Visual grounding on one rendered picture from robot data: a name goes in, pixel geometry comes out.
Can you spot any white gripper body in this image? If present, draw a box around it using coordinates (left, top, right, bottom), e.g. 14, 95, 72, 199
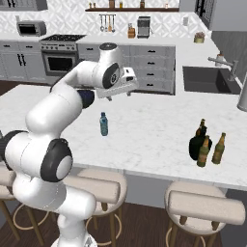
96, 78, 140, 99

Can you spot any blue plastic bottle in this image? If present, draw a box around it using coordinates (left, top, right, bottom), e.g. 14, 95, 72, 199
99, 111, 109, 137

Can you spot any grey drawer run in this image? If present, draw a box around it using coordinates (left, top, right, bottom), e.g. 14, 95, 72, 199
76, 42, 177, 96

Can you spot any wooden knife block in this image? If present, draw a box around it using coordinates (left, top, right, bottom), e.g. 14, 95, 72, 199
127, 22, 137, 40

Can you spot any steel oven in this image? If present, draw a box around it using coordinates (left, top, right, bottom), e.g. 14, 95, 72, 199
40, 41, 80, 78

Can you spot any grey coffee machine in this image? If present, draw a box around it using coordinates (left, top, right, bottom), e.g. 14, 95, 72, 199
136, 15, 151, 40

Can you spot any black hob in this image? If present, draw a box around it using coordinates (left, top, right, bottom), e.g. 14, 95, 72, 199
40, 34, 88, 43

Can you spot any dark sink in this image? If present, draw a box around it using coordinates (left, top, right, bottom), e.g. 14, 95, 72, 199
182, 66, 242, 96

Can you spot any brown slim glass bottle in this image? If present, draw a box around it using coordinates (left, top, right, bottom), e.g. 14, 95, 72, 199
196, 118, 206, 137

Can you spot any dark wooden shelf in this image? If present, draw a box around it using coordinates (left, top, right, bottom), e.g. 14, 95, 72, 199
84, 7, 180, 14

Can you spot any black round glass bottle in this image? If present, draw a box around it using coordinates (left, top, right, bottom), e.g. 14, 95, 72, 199
188, 125, 213, 161

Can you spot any potted plant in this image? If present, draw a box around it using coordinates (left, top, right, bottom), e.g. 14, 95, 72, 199
193, 31, 206, 44

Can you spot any beige wooden bar stool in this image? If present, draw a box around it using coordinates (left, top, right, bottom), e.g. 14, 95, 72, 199
62, 168, 129, 247
0, 159, 54, 247
164, 179, 247, 247

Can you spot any olive glass bottle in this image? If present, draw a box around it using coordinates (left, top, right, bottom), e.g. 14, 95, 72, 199
211, 131, 227, 165
196, 134, 211, 168

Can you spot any grey cupboard run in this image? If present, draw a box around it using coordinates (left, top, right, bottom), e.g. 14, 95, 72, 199
0, 41, 46, 82

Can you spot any white soap dispenser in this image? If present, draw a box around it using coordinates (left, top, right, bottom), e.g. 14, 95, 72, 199
215, 51, 226, 68

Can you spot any grey microwave oven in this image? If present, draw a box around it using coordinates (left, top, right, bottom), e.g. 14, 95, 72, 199
15, 19, 48, 38

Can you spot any grey tap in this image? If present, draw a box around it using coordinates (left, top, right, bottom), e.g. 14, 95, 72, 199
207, 56, 239, 82

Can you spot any grey cylinder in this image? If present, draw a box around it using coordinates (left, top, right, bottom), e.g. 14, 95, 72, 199
236, 71, 247, 113

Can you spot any grey tall cabinet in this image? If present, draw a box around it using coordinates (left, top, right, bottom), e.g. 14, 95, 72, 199
178, 0, 247, 32

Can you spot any grey wall cupboard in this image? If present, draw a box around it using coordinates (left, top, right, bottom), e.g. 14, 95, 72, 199
0, 0, 49, 12

